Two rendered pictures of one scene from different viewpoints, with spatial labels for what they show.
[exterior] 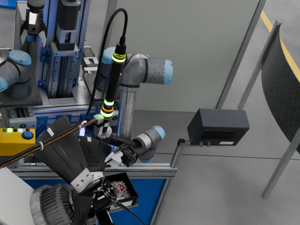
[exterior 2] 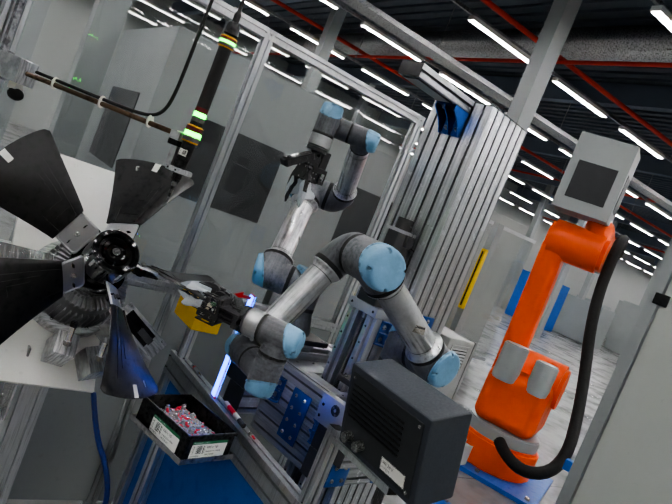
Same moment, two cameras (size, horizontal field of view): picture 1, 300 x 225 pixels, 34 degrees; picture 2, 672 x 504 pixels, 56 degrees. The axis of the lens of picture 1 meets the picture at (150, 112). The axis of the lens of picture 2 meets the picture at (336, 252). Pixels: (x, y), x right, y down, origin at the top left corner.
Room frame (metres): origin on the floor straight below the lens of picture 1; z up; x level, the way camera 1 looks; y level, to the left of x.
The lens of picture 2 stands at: (1.38, -1.53, 1.53)
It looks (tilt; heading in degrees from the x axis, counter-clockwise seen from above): 4 degrees down; 75
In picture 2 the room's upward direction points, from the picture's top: 22 degrees clockwise
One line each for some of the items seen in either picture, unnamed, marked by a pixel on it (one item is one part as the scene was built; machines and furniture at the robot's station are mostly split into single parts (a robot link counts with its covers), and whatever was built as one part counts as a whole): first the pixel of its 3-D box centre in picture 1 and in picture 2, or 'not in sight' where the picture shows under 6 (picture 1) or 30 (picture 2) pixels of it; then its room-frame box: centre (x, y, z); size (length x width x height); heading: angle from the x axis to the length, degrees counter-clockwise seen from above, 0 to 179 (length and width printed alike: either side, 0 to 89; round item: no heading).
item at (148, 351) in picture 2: not in sight; (129, 337); (1.41, 0.20, 0.98); 0.20 x 0.16 x 0.20; 112
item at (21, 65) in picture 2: not in sight; (13, 68); (0.85, 0.49, 1.54); 0.10 x 0.07 x 0.08; 147
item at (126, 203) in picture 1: (111, 192); (185, 425); (1.62, 0.07, 0.84); 0.22 x 0.17 x 0.07; 126
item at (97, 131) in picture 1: (102, 123); (181, 153); (1.37, 0.16, 1.50); 0.09 x 0.07 x 0.10; 147
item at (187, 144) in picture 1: (199, 143); (360, 457); (1.95, -0.30, 1.04); 0.24 x 0.03 x 0.03; 112
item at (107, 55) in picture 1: (113, 61); (406, 344); (2.20, 0.27, 1.20); 0.13 x 0.12 x 0.14; 111
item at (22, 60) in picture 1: (18, 65); (304, 286); (1.94, 0.70, 1.20); 0.13 x 0.12 x 0.14; 164
